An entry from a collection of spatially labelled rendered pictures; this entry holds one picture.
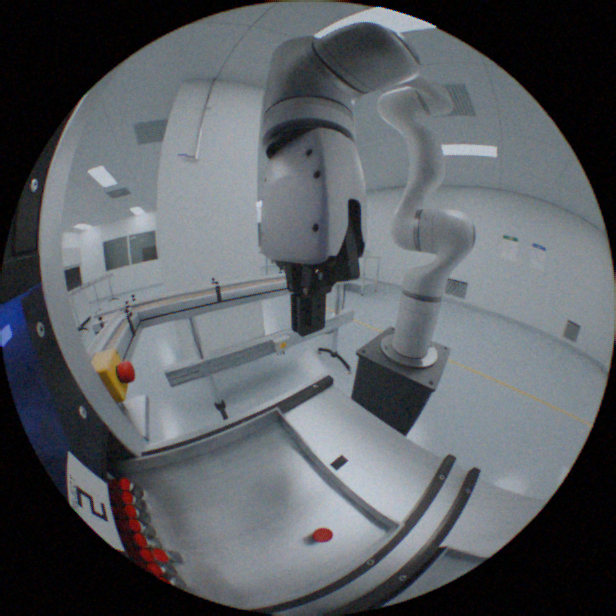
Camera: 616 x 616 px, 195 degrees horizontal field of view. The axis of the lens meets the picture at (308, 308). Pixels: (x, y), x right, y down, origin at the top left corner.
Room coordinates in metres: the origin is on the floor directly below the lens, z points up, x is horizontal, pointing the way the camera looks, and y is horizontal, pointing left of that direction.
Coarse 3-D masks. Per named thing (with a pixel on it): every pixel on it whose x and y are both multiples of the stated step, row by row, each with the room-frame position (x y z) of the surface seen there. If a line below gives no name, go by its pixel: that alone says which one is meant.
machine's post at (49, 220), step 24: (96, 96) 0.07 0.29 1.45; (72, 120) 0.05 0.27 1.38; (72, 144) 0.07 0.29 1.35; (48, 168) 0.04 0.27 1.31; (48, 192) 0.05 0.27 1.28; (48, 216) 0.06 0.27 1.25; (48, 240) 0.06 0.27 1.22; (48, 264) 0.06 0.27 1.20; (48, 288) 0.05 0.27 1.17; (48, 312) 0.04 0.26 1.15; (72, 312) 0.09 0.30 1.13; (72, 336) 0.07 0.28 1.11; (72, 360) 0.05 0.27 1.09; (96, 384) 0.07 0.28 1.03; (96, 408) 0.05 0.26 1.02; (120, 432) 0.05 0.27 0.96; (120, 456) 0.02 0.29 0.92
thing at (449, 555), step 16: (432, 560) -0.09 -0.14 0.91; (448, 560) -0.11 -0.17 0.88; (464, 560) -0.13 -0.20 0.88; (480, 560) -0.15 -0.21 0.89; (416, 576) -0.10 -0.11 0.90; (432, 576) -0.13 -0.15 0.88; (448, 576) -0.15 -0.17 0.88; (400, 592) -0.12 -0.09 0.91; (416, 592) -0.15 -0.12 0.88; (368, 608) -0.14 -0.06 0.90
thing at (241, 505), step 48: (240, 432) 0.15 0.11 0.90; (288, 432) 0.17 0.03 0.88; (144, 480) 0.01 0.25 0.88; (192, 480) 0.05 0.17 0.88; (240, 480) 0.07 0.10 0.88; (288, 480) 0.08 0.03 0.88; (336, 480) 0.08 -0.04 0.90; (192, 528) -0.03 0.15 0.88; (240, 528) 0.00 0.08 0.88; (288, 528) 0.01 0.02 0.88; (336, 528) 0.01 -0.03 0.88; (384, 528) -0.01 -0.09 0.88; (192, 576) -0.12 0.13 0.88; (240, 576) -0.08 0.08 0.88; (288, 576) -0.07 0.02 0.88; (336, 576) -0.07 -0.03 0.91
